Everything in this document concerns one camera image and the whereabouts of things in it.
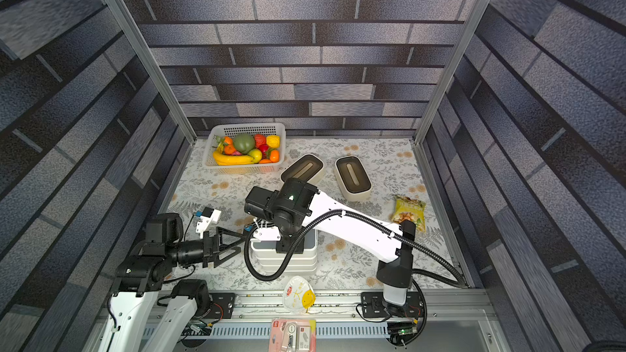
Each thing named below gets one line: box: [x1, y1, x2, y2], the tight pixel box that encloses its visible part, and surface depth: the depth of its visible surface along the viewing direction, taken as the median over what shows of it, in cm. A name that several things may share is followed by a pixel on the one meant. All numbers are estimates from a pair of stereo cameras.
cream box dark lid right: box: [334, 155, 373, 203], surface depth 102 cm
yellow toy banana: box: [213, 149, 256, 166], surface depth 102 cm
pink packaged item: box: [268, 318, 318, 352], surface depth 69 cm
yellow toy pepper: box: [266, 134, 282, 150], surface depth 114 cm
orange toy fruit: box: [269, 149, 280, 163], surface depth 109 cm
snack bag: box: [392, 194, 427, 233], surface depth 93 cm
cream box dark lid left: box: [279, 153, 326, 184], surface depth 103 cm
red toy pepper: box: [253, 133, 269, 153], surface depth 112 cm
